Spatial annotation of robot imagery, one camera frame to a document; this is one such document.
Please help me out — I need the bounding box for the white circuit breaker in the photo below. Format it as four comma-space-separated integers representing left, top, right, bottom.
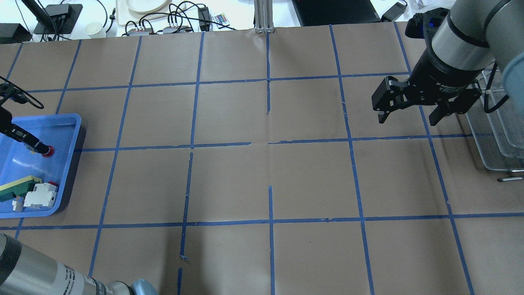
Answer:
24, 183, 58, 209

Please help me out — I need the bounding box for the white paper cup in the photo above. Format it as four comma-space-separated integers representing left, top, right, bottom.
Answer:
84, 22, 106, 39

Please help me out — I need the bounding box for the white plate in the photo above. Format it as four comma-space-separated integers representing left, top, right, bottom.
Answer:
125, 0, 169, 14

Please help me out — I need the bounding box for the black power adapter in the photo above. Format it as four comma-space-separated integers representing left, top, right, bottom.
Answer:
380, 2, 408, 22

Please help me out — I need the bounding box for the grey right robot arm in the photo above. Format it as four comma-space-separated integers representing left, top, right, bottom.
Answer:
372, 0, 524, 126

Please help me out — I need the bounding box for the aluminium frame post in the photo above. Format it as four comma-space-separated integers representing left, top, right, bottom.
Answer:
254, 0, 275, 34

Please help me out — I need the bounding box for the black monitor stand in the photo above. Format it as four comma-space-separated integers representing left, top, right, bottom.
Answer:
22, 0, 84, 35

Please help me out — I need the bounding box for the silver wire mesh shelf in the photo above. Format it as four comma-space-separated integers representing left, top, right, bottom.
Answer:
466, 63, 524, 182

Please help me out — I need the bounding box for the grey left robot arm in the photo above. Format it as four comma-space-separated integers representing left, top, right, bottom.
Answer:
0, 234, 158, 295

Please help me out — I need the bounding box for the black laptop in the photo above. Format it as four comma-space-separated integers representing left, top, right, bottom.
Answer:
292, 0, 381, 27

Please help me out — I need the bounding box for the green yellow terminal block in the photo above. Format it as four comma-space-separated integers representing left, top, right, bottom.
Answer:
0, 175, 42, 202

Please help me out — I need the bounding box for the red emergency stop button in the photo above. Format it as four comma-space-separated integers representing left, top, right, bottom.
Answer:
9, 125, 55, 158

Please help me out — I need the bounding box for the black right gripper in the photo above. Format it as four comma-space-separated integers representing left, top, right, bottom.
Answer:
372, 49, 486, 126

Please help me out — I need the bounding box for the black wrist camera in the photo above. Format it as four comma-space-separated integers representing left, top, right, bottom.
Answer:
404, 7, 450, 39

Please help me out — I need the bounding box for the blue plastic tray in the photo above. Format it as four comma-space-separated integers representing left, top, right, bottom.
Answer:
0, 113, 85, 219

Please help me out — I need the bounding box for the colourful remote control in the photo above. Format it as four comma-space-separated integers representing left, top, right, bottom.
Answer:
212, 13, 230, 26

